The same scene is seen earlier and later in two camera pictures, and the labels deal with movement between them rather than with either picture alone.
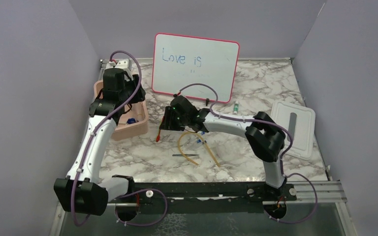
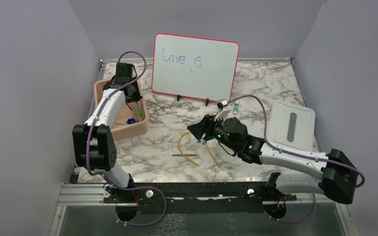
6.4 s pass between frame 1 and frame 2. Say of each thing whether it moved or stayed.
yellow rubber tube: stayed
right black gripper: moved
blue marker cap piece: stayed
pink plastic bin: stayed
